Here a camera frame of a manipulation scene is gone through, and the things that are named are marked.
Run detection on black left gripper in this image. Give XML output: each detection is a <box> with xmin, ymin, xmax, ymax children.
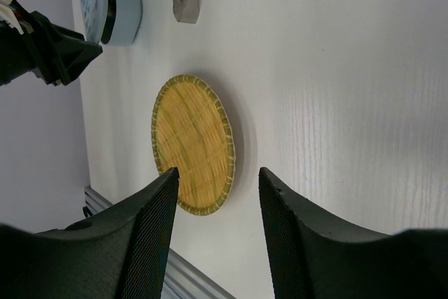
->
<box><xmin>1</xmin><ymin>0</ymin><xmax>102</xmax><ymax>86</ymax></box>

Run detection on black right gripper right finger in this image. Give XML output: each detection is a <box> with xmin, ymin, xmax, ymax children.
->
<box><xmin>258</xmin><ymin>167</ymin><xmax>447</xmax><ymax>298</ymax></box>

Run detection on round bamboo plate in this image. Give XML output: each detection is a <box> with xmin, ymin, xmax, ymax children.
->
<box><xmin>151</xmin><ymin>74</ymin><xmax>236</xmax><ymax>216</ymax></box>

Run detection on light blue lunch box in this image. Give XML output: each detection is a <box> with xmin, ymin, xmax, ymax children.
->
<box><xmin>101</xmin><ymin>0</ymin><xmax>142</xmax><ymax>46</ymax></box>

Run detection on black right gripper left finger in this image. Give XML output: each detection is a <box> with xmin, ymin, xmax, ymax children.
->
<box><xmin>1</xmin><ymin>168</ymin><xmax>179</xmax><ymax>298</ymax></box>

